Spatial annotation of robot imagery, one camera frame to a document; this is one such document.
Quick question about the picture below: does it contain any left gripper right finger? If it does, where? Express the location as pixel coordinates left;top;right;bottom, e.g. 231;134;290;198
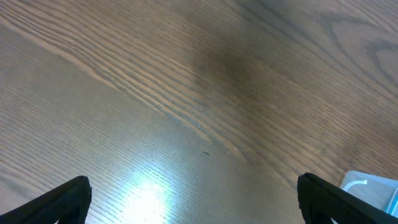
297;172;397;224

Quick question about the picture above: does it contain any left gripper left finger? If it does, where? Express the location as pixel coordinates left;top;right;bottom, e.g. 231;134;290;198
1;175;92;224

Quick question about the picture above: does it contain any clear plastic container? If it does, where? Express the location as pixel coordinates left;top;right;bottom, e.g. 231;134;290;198
340;170;397;212

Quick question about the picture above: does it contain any blue white cardboard box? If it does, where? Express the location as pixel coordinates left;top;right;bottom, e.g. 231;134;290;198
385;189;398;218

